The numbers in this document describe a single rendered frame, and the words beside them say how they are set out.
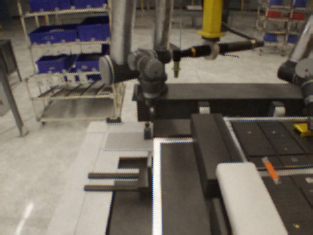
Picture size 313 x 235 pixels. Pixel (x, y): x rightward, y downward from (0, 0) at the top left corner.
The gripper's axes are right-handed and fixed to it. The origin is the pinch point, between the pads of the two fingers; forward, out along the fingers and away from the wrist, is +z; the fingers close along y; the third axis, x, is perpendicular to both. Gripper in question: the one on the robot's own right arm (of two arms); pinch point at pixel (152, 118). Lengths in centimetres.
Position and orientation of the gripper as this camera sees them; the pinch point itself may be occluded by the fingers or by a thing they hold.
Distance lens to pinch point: 145.7
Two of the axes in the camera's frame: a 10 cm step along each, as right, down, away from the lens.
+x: -10.0, 0.2, -0.1
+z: 0.1, 8.5, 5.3
